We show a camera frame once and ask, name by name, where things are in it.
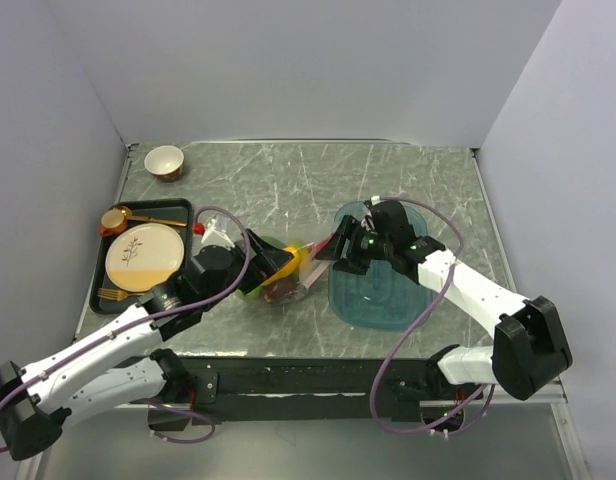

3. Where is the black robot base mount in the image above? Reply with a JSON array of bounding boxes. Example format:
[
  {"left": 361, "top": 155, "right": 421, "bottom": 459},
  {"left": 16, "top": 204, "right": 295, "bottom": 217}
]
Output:
[{"left": 150, "top": 350, "right": 477, "bottom": 423}]

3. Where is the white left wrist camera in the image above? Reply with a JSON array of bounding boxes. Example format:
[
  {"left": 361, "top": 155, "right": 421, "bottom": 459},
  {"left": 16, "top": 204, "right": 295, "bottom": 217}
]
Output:
[{"left": 201, "top": 214, "right": 235, "bottom": 249}]

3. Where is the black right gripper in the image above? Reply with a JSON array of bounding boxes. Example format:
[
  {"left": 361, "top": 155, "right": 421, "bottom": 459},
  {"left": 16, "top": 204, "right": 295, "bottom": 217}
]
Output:
[{"left": 315, "top": 214, "right": 393, "bottom": 275}]

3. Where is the orange green mango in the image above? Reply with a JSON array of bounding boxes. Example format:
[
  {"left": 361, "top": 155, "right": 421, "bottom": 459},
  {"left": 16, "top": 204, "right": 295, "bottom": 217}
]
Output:
[{"left": 268, "top": 245, "right": 313, "bottom": 283}]

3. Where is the clear zip top bag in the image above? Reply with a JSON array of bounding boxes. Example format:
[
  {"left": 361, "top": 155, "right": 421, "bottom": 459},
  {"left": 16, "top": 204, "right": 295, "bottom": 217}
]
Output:
[{"left": 237, "top": 236, "right": 330, "bottom": 306}]

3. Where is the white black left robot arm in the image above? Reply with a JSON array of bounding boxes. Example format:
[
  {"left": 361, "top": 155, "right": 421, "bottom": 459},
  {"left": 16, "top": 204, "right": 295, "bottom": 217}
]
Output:
[{"left": 0, "top": 230, "right": 300, "bottom": 461}]

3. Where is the cream plate with leaf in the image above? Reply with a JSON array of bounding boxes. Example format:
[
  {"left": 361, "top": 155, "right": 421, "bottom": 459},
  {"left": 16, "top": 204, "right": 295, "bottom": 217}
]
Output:
[{"left": 104, "top": 223, "right": 185, "bottom": 292}]

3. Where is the white bowl brown outside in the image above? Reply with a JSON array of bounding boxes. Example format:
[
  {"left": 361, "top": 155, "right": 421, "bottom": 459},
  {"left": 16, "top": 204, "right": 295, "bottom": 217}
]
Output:
[{"left": 144, "top": 145, "right": 185, "bottom": 182}]

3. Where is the red chili pepper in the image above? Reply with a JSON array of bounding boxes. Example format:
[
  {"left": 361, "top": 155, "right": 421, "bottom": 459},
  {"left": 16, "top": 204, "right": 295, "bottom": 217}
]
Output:
[{"left": 314, "top": 237, "right": 331, "bottom": 253}]

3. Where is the small orange cup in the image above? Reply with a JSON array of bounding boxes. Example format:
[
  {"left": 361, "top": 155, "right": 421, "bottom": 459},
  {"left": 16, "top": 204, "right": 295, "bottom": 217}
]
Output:
[{"left": 99, "top": 208, "right": 128, "bottom": 237}]

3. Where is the gold spoon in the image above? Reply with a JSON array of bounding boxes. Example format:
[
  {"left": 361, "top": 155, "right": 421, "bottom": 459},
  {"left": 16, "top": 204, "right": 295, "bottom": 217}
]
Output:
[{"left": 114, "top": 205, "right": 187, "bottom": 227}]

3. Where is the dark red apple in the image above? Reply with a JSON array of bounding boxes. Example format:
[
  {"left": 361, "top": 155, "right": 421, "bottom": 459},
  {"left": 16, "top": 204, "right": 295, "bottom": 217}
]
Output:
[{"left": 262, "top": 276, "right": 298, "bottom": 305}]

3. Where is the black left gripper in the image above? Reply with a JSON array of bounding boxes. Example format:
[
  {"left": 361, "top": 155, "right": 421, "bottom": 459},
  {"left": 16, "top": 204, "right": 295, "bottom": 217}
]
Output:
[{"left": 201, "top": 228, "right": 293, "bottom": 311}]

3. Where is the gold fork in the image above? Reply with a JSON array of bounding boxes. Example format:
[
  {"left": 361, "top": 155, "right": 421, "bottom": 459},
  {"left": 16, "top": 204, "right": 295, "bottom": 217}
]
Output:
[{"left": 97, "top": 288, "right": 143, "bottom": 302}]

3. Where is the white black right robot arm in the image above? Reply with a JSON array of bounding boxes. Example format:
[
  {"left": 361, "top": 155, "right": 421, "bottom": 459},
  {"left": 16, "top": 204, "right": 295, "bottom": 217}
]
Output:
[{"left": 316, "top": 197, "right": 573, "bottom": 401}]

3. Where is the black rectangular tray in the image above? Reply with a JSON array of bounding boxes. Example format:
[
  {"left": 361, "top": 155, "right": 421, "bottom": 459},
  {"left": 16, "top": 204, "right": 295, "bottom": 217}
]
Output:
[{"left": 88, "top": 198, "right": 193, "bottom": 315}]

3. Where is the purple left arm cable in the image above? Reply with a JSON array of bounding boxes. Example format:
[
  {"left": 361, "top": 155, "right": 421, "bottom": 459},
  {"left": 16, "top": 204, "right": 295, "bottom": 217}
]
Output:
[{"left": 0, "top": 205, "right": 252, "bottom": 454}]

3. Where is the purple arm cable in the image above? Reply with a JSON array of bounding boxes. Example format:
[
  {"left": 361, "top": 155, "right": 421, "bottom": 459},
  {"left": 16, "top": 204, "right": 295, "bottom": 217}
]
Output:
[
  {"left": 0, "top": 205, "right": 252, "bottom": 454},
  {"left": 369, "top": 195, "right": 495, "bottom": 437}
]

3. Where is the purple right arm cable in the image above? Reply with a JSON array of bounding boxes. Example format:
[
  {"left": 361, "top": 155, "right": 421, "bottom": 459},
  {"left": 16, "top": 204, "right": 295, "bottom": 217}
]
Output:
[{"left": 369, "top": 195, "right": 495, "bottom": 437}]

